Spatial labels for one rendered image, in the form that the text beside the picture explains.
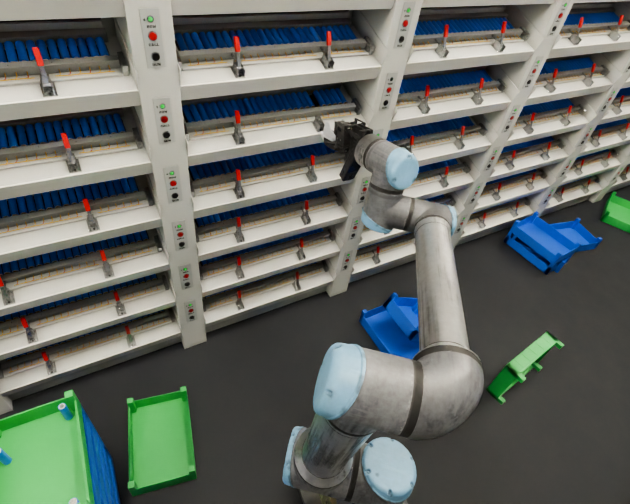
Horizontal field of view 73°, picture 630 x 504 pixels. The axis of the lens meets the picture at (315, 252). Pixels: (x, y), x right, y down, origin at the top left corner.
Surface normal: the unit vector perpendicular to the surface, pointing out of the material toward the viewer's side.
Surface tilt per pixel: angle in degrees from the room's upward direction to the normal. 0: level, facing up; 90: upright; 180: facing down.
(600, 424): 0
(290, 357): 0
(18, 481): 0
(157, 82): 90
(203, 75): 18
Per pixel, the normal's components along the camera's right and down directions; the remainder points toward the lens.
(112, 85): 0.26, -0.47
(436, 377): 0.17, -0.76
